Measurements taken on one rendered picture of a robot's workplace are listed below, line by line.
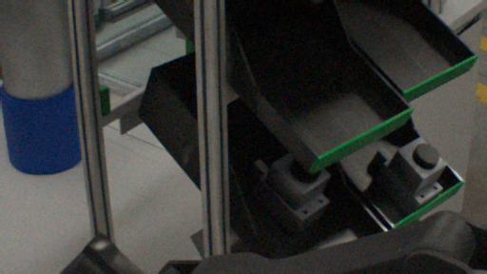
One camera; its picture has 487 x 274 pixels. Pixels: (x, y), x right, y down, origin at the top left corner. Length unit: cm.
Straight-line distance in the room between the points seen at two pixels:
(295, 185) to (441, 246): 40
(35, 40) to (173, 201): 37
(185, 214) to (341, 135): 80
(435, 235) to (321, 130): 33
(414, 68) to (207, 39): 26
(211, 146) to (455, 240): 37
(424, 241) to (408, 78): 44
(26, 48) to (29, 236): 33
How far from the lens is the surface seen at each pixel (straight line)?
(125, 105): 106
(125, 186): 175
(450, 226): 59
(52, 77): 173
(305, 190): 95
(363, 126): 91
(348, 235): 102
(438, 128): 254
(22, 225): 168
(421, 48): 105
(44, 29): 168
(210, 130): 89
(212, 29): 84
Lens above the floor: 181
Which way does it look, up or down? 30 degrees down
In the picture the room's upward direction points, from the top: 1 degrees counter-clockwise
